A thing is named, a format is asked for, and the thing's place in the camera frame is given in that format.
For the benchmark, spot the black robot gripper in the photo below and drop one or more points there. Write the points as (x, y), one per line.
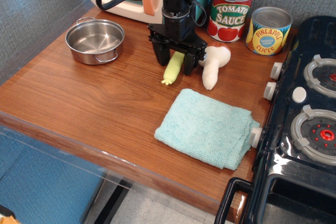
(177, 32)

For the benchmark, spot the yellow handled metal spoon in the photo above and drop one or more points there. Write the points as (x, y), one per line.
(173, 68)

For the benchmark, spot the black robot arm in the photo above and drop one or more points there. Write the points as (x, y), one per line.
(179, 6)

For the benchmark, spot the white plush mushroom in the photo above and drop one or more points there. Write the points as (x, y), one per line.
(218, 54)

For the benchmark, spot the tomato sauce can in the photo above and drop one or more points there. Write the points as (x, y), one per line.
(227, 19)

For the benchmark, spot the light blue folded towel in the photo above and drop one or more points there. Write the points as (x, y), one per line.
(206, 129)

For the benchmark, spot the small steel pot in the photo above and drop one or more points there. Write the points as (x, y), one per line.
(95, 41)

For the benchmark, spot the pineapple slices can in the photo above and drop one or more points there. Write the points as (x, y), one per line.
(268, 30)

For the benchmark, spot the dark blue toy stove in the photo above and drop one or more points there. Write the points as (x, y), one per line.
(294, 169)

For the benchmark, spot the orange plush toy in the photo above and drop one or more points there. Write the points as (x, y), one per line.
(8, 220)

